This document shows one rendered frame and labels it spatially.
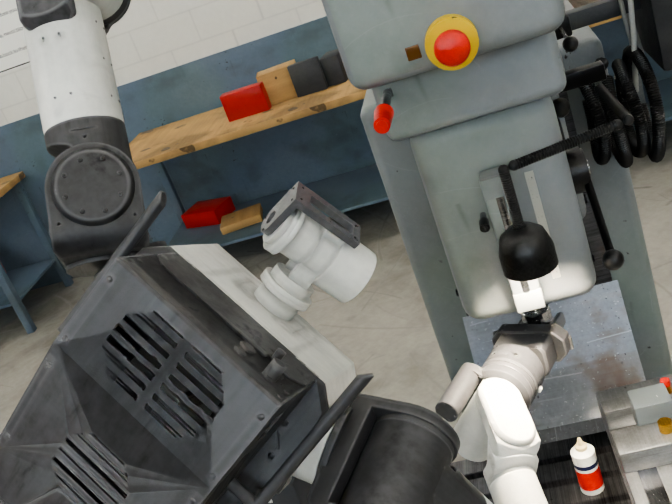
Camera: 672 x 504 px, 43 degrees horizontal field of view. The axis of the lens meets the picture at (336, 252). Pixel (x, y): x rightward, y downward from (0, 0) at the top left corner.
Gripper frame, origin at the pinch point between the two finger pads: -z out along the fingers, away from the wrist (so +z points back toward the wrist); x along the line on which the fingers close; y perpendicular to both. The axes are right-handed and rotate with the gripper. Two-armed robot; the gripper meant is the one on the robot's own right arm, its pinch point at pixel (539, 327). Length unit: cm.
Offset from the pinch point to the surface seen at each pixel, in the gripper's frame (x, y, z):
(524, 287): -5.4, -14.6, 11.9
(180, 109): 357, 27, -296
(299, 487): 38.3, 15.6, 26.2
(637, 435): -11.5, 20.7, 0.0
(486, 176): -4.2, -31.8, 11.5
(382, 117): -2, -47, 28
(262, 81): 270, 16, -280
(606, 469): -3.3, 31.7, -3.2
